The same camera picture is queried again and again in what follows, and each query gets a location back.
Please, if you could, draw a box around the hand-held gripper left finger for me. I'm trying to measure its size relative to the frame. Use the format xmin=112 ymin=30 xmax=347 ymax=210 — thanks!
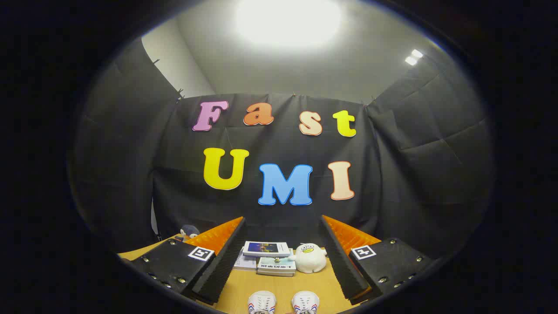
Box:
xmin=131 ymin=217 xmax=247 ymax=305

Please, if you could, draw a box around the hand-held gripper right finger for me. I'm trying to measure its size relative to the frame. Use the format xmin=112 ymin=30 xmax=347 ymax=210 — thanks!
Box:
xmin=320 ymin=215 xmax=434 ymax=305

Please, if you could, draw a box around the white canvas shoe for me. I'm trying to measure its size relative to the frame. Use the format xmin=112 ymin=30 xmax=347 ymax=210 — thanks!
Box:
xmin=291 ymin=291 xmax=320 ymax=314
xmin=248 ymin=291 xmax=277 ymax=314

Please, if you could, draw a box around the thin white book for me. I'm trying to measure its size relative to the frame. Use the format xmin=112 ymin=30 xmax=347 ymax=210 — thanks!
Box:
xmin=233 ymin=251 xmax=258 ymax=271

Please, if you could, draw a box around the white duck plush toy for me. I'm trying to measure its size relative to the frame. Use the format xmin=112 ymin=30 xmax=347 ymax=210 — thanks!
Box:
xmin=289 ymin=243 xmax=327 ymax=274

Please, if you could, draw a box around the book with blue cover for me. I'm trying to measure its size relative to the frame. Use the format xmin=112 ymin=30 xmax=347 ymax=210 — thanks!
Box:
xmin=242 ymin=241 xmax=291 ymax=258

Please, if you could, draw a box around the thick pale cover book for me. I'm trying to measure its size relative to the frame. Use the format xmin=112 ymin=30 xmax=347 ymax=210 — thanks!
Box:
xmin=256 ymin=255 xmax=297 ymax=277

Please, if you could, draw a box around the large ceiling light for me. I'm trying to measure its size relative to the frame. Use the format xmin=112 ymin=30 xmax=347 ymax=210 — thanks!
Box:
xmin=235 ymin=0 xmax=343 ymax=46

